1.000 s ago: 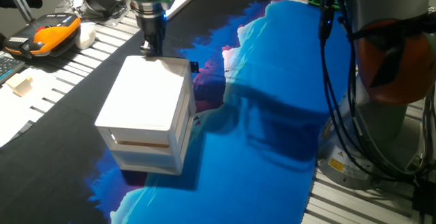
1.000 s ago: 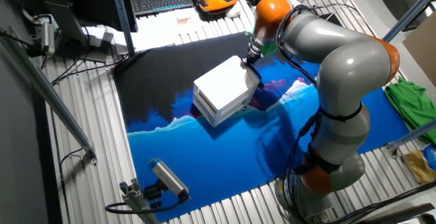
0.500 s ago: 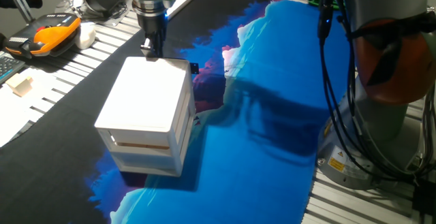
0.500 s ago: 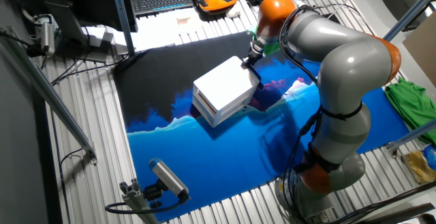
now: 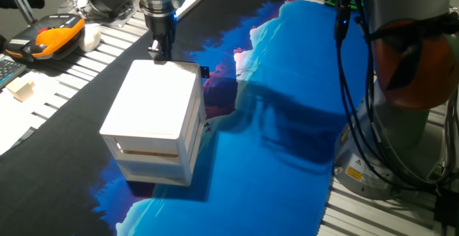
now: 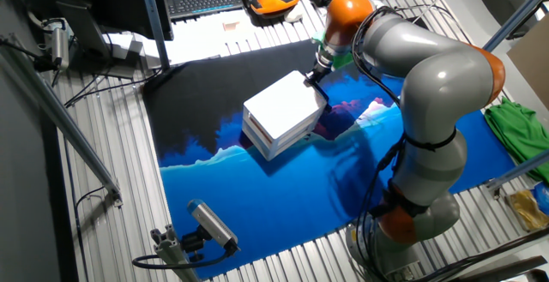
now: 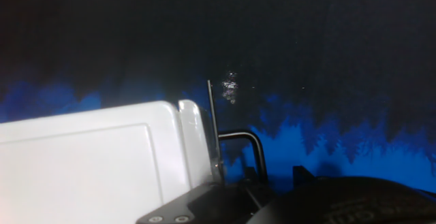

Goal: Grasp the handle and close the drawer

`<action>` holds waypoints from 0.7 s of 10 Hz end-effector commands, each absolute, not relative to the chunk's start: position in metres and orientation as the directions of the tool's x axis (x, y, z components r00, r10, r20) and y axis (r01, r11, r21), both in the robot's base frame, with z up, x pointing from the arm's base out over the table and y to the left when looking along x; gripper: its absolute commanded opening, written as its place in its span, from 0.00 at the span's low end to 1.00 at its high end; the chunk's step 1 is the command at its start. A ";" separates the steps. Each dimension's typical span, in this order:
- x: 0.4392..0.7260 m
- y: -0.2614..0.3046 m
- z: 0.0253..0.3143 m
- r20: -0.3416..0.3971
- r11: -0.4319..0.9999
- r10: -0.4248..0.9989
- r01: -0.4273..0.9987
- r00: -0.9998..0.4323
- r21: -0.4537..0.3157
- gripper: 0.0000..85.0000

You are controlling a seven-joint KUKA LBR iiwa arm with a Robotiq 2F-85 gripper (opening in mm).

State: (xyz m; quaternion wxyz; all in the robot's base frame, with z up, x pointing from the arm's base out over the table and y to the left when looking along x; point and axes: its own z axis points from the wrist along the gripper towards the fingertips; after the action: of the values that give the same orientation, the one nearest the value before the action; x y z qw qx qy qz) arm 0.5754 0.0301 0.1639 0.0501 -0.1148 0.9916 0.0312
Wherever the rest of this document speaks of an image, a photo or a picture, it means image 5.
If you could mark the blue black printed cloth mat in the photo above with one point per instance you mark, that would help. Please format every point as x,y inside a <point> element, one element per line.
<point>279,157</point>

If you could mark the brown wooden block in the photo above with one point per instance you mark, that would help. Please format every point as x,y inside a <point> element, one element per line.
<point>136,153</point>
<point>165,154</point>

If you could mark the grey reel base plate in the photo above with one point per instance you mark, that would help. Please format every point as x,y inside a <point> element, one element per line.
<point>118,19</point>

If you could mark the black computer keyboard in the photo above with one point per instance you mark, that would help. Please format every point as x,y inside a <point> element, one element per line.
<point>9,70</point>

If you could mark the aluminium profile bar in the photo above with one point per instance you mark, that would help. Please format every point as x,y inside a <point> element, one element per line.
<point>18,0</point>

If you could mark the silver orange robot arm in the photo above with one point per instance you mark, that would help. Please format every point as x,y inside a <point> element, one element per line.
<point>405,128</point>

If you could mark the white lumpy object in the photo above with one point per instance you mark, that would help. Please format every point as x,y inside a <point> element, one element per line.
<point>89,38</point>

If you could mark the orange black teach pendant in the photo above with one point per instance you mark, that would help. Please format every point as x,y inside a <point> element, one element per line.
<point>54,37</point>

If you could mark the pale wooden block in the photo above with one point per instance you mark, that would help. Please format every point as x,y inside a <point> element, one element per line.
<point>21,89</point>

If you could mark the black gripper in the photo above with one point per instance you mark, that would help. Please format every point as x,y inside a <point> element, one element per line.
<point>159,24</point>

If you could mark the white drawer cabinet frame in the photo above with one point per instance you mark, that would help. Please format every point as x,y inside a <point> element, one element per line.
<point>154,103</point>

